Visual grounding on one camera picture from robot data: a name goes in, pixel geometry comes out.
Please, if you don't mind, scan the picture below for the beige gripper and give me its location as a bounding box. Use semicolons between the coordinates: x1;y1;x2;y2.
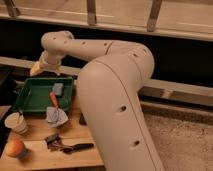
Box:
30;51;62;76

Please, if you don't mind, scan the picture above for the blue-grey sponge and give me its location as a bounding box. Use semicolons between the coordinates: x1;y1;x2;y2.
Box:
52;83;64;96

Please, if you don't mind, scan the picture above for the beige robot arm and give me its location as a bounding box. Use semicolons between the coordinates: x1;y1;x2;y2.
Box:
30;31;165;171

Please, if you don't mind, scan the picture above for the green plastic tray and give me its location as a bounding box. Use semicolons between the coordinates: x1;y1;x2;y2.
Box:
12;77;73;113

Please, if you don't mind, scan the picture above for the crumpled grey cloth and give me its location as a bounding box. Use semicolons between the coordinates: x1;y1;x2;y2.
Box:
46;107;68;127

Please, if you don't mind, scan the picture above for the white paper cup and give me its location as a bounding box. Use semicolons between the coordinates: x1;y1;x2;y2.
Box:
4;112;28;134

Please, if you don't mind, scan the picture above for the black remote control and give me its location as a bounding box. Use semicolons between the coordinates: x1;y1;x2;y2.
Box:
79;113;87;125

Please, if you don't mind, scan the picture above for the orange apple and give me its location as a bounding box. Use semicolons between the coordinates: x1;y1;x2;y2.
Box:
5;139;26;158

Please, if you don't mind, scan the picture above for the black handled knife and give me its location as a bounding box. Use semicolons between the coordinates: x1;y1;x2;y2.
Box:
62;143;94;154

